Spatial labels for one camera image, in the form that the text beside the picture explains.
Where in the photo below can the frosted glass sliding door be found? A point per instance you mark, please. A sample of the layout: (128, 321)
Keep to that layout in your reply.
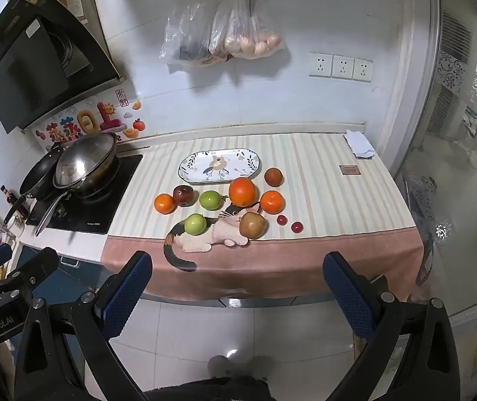
(464, 133)

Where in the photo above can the clear plastic bag of eggs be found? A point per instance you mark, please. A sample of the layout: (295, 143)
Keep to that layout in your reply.
(251, 37)

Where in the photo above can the dark sauce bottle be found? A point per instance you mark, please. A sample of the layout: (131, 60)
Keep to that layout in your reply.
(11, 197)

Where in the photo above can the small orange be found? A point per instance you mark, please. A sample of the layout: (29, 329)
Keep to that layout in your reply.
(272, 201)
(164, 203)

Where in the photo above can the blue cabinet front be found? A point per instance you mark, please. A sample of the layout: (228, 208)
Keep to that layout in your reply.
(80, 279)

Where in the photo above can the green apple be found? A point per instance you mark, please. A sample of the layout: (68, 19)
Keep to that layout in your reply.
(195, 224)
(209, 199)

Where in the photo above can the large orange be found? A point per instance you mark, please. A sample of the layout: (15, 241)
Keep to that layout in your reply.
(242, 192)

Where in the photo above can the white wall outlet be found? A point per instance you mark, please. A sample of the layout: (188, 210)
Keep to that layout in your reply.
(362, 69)
(320, 64)
(342, 67)

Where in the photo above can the black induction cooktop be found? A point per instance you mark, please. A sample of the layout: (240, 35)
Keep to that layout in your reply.
(111, 202)

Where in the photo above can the steel wok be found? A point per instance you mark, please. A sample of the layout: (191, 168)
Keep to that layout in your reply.
(100, 181)

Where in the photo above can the brown square patch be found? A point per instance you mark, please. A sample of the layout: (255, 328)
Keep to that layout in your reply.
(349, 170)

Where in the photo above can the oval patterned ceramic plate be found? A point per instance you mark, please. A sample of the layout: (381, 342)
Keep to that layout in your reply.
(199, 167)

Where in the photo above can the colourful wall stickers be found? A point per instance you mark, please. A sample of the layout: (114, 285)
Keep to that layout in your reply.
(88, 123)

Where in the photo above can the dark red apple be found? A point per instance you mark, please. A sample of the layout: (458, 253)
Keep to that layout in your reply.
(183, 195)

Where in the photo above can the white folded cloth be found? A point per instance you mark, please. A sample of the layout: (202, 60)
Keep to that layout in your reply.
(359, 144)

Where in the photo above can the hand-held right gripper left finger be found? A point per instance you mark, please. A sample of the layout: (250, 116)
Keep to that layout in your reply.
(128, 296)

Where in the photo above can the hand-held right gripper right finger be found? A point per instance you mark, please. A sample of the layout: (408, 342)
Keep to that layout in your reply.
(347, 300)

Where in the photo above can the stainless hood chimney cover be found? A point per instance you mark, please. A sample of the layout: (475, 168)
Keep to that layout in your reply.
(82, 8)

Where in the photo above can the black range hood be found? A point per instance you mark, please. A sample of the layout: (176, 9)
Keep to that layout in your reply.
(21, 58)

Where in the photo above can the red cherry tomato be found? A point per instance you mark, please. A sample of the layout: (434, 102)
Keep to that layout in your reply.
(296, 227)
(281, 219)

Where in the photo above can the dark reddish round fruit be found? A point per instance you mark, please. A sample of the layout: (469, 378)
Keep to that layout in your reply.
(273, 176)

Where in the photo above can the black frying pan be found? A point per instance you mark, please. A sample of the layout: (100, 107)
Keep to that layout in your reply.
(38, 173)

